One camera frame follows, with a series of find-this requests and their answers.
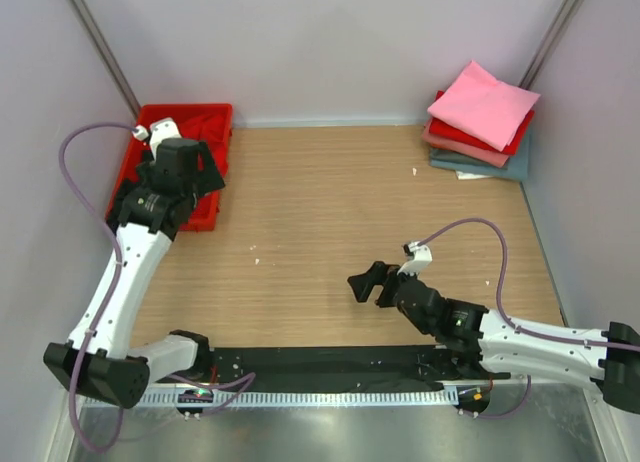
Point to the folded grey t shirt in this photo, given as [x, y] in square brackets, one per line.
[516, 168]

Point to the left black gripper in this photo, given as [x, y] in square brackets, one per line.
[201, 167]

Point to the folded salmon t shirt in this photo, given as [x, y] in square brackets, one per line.
[492, 158]

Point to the red plastic bin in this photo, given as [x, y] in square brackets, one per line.
[149, 114]

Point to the white slotted cable duct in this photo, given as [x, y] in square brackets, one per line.
[178, 397]

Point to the folded white t shirt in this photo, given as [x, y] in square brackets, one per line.
[470, 176]

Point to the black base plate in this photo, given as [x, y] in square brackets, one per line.
[336, 370]

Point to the black t shirt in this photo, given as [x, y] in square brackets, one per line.
[127, 181]

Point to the right aluminium frame post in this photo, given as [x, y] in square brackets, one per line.
[552, 37]

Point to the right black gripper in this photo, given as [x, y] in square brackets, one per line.
[385, 286]

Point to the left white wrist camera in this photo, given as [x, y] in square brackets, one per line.
[157, 132]

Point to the folded pink t shirt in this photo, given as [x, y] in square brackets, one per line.
[483, 106]

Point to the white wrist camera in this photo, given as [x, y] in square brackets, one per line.
[418, 257]
[157, 132]

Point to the left aluminium frame post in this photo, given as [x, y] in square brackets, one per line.
[101, 46]

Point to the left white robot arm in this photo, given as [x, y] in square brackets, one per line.
[97, 360]

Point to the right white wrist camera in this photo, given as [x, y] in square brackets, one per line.
[418, 257]

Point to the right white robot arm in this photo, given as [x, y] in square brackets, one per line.
[603, 360]

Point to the aluminium frame post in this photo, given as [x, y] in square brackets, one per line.
[552, 37]
[101, 46]

